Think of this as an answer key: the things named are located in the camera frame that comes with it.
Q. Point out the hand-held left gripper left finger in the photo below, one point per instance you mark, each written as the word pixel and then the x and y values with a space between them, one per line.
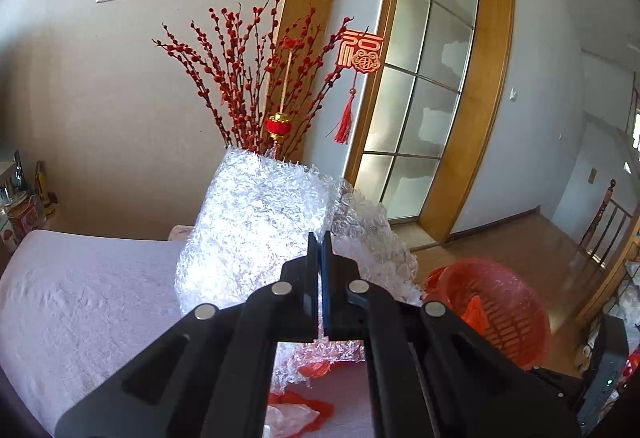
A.
pixel 312 290

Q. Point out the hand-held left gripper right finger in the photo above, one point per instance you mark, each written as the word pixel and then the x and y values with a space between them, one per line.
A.
pixel 328 290

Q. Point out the clear bubble wrap sheet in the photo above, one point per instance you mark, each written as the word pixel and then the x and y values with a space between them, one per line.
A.
pixel 250 228

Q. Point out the red plastic basket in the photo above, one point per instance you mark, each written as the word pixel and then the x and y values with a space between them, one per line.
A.
pixel 510 313

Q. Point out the red plastic scrap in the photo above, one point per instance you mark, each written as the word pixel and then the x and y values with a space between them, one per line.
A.
pixel 315 369
pixel 325 410

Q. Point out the wooden railing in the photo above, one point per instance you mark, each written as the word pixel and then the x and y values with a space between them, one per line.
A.
pixel 612 278

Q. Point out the small red lantern ornament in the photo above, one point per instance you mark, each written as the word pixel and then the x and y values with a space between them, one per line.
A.
pixel 278 125

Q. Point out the frosted glass door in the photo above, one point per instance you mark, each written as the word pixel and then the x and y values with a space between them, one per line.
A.
pixel 425 93

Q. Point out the white tablecloth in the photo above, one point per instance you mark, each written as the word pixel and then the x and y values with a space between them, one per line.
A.
pixel 90 313

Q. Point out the red berry branches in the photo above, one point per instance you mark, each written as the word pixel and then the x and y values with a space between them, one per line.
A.
pixel 235 68

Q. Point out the red knot ornament with tassel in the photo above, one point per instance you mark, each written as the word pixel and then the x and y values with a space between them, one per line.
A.
pixel 361 53

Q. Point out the yellow bottle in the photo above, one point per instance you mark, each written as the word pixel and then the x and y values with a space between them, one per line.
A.
pixel 44 190

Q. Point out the brown wall plate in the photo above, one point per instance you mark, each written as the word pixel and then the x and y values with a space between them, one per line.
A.
pixel 591 176

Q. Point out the wooden door frame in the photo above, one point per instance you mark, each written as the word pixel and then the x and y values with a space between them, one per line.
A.
pixel 492 118

